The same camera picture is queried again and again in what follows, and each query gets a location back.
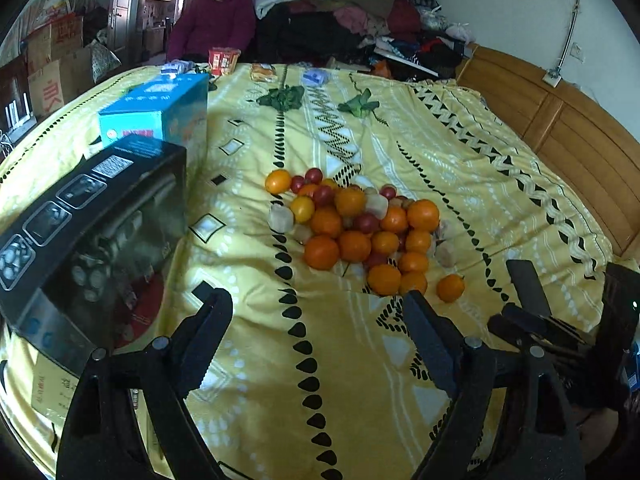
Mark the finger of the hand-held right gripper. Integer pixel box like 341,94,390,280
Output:
486,303,592,357
506,259,552,321

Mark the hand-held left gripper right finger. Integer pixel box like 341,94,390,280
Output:
401,289,587,480

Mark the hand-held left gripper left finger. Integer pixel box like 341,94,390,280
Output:
54,287,235,480

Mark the group of red cherry tomatoes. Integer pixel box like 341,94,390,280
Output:
290,167,408,268

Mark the group of pale sugarcane chunks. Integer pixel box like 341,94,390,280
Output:
269,186,458,267

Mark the pile of oranges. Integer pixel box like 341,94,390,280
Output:
264,169,467,304

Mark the yellow patterned blanket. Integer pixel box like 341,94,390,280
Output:
0,62,631,480

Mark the black printed carton box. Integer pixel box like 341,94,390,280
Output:
0,140,188,378

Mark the wooden headboard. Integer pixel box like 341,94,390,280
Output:
457,44,640,261

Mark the blue and green carton box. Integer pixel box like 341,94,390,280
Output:
97,74,209,171

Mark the leafy green vegetable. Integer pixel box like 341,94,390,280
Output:
337,89,380,120
257,85,306,111

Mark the grey plastic bag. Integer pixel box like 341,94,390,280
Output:
90,42,123,83

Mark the stack of cardboard boxes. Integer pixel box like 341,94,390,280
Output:
22,15,98,116

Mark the pile of clothes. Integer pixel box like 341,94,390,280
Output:
252,0,473,81

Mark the grey room door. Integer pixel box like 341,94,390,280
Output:
102,0,146,66

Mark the white wall cable conduit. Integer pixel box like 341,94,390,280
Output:
555,0,583,73

